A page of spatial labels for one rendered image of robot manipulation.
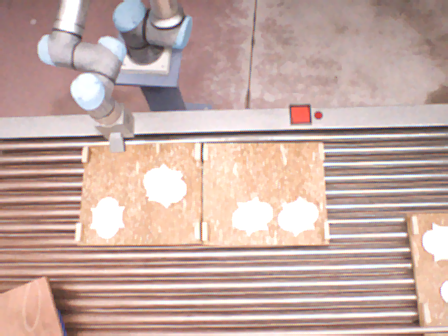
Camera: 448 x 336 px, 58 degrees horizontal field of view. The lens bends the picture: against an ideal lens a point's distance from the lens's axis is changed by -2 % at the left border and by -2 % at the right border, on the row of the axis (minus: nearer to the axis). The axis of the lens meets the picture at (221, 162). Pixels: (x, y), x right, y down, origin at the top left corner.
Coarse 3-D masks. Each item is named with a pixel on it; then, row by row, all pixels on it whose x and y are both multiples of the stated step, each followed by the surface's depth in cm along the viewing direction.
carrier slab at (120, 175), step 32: (96, 160) 142; (128, 160) 142; (160, 160) 141; (192, 160) 141; (96, 192) 139; (128, 192) 138; (192, 192) 138; (128, 224) 135; (160, 224) 135; (192, 224) 134
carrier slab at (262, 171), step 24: (216, 144) 142; (240, 144) 142; (264, 144) 141; (288, 144) 141; (312, 144) 141; (216, 168) 140; (240, 168) 139; (264, 168) 139; (288, 168) 139; (312, 168) 138; (216, 192) 137; (240, 192) 137; (264, 192) 137; (288, 192) 136; (312, 192) 136; (216, 216) 135; (216, 240) 133; (240, 240) 132; (264, 240) 132; (288, 240) 132; (312, 240) 132
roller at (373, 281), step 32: (0, 288) 132; (64, 288) 132; (96, 288) 131; (128, 288) 131; (160, 288) 131; (192, 288) 130; (224, 288) 130; (256, 288) 130; (288, 288) 130; (320, 288) 129; (352, 288) 129
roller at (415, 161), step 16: (336, 160) 141; (352, 160) 140; (368, 160) 140; (384, 160) 140; (400, 160) 140; (416, 160) 139; (432, 160) 139; (0, 176) 144; (16, 176) 144; (32, 176) 144; (48, 176) 144; (64, 176) 144; (80, 176) 144
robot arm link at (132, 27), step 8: (128, 0) 137; (136, 0) 136; (120, 8) 136; (128, 8) 136; (136, 8) 135; (144, 8) 135; (120, 16) 135; (128, 16) 135; (136, 16) 134; (144, 16) 135; (120, 24) 134; (128, 24) 134; (136, 24) 134; (144, 24) 135; (120, 32) 139; (128, 32) 137; (136, 32) 137; (144, 32) 136; (128, 40) 142; (136, 40) 141; (144, 40) 139
